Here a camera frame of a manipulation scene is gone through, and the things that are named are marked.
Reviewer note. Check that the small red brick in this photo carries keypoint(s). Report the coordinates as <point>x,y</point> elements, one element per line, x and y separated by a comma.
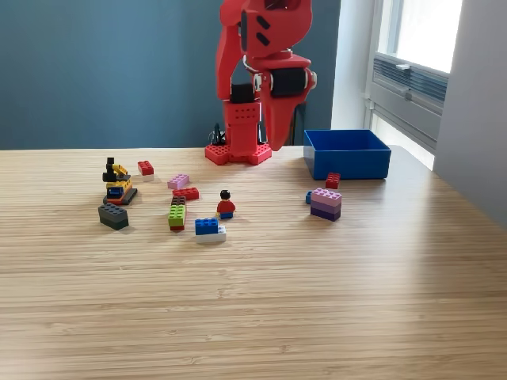
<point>333,181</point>

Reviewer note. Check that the blue plastic bin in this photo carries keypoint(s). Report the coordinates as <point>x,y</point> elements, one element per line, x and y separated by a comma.
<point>348,164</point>

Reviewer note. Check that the small blue brick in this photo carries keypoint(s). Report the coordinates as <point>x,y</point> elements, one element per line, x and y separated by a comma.
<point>308,197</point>

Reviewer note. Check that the pink purple brick stack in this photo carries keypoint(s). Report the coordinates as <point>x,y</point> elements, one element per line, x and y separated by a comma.
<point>326,204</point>

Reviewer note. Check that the toy figure red shirt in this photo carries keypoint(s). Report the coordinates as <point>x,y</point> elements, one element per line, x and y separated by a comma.
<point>226,206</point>

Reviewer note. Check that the blue on white brick stack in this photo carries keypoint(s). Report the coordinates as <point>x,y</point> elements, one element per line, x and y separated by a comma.
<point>206,227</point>

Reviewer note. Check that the grey window vent grille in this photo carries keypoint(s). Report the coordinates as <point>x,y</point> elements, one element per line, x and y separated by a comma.
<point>428,85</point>

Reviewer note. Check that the green brown red brick stack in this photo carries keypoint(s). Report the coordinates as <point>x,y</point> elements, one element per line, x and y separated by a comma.
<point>177,215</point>

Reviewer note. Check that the red on white brick stack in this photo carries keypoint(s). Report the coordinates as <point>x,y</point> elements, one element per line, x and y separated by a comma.
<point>146,168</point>

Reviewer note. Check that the yellow toy digger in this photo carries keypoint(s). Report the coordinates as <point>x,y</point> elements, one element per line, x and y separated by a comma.
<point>118,186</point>

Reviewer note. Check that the dark grey brick stack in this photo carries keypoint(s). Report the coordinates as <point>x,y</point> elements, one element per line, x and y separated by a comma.
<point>113,216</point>

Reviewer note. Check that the white window frame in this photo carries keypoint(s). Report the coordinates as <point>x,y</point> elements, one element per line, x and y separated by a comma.
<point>420,115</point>

